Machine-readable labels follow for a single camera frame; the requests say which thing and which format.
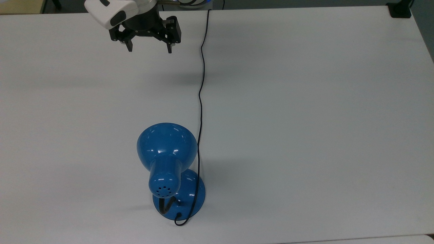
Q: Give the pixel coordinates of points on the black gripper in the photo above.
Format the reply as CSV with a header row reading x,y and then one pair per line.
x,y
145,28

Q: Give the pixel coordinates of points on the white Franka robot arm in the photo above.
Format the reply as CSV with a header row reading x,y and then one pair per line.
x,y
112,10

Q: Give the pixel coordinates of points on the blue desk lamp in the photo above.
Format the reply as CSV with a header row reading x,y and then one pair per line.
x,y
168,162

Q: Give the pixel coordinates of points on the wooden furniture piece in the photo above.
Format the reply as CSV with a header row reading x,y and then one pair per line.
x,y
21,6

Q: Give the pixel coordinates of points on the black table clamp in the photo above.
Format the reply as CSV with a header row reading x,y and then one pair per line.
x,y
400,9

